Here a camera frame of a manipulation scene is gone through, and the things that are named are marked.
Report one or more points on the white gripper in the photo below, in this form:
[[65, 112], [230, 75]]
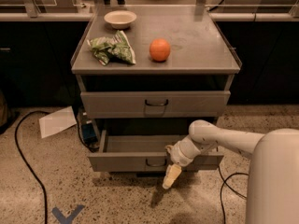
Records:
[[179, 153]]

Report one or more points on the grey top drawer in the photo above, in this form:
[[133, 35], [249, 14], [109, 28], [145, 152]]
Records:
[[154, 104]]

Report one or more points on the grey metal drawer cabinet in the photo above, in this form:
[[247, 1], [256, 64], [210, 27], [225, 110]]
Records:
[[199, 60]]

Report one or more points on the orange fruit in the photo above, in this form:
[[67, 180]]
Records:
[[159, 50]]

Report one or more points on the white paper sheet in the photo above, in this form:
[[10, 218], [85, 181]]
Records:
[[57, 121]]

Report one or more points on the white paper bowl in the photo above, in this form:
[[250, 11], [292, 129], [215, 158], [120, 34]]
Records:
[[120, 19]]

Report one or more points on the grey drawer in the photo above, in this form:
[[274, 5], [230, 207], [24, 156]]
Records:
[[154, 104], [132, 153]]

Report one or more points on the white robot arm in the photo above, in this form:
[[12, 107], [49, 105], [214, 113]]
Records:
[[273, 184]]

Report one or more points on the blue box on floor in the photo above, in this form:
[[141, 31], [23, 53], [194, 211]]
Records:
[[88, 133]]

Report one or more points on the green chip bag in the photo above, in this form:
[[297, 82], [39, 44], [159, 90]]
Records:
[[106, 48]]

